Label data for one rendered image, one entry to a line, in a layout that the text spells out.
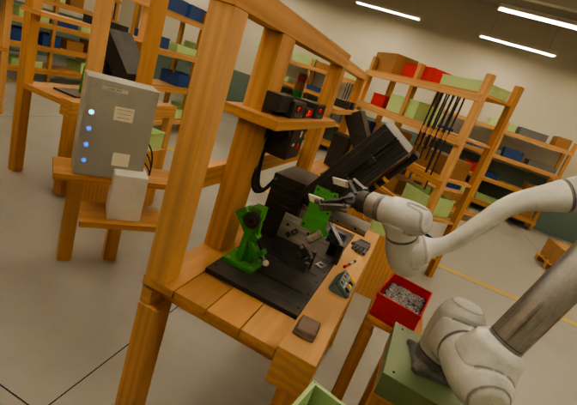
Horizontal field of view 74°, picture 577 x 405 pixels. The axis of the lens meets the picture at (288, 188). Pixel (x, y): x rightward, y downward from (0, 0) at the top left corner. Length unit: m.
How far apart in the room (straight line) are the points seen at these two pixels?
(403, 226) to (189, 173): 0.70
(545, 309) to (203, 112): 1.11
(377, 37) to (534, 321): 10.10
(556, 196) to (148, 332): 1.44
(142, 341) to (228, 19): 1.21
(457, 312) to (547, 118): 9.83
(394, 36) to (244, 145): 9.52
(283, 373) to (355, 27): 10.29
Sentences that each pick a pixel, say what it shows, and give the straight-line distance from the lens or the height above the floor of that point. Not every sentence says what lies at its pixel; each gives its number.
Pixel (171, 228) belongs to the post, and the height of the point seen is 1.10.
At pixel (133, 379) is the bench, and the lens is 1.80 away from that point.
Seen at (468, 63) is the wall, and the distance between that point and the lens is 10.84.
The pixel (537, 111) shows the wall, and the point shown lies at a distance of 11.01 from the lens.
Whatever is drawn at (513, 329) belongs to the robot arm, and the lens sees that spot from 1.26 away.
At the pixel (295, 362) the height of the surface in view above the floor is 0.88.
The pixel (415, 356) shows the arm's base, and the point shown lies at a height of 0.95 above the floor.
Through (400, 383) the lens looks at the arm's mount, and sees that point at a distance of 1.40.
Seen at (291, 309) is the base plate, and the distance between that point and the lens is 1.52.
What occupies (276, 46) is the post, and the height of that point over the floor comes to 1.80.
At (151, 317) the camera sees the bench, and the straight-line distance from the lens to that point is 1.59.
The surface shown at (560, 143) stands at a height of 2.10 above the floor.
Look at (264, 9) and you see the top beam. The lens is 1.39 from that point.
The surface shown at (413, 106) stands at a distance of 5.00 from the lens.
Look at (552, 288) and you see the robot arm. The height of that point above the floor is 1.42.
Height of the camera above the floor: 1.73
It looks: 16 degrees down
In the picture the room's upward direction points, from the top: 19 degrees clockwise
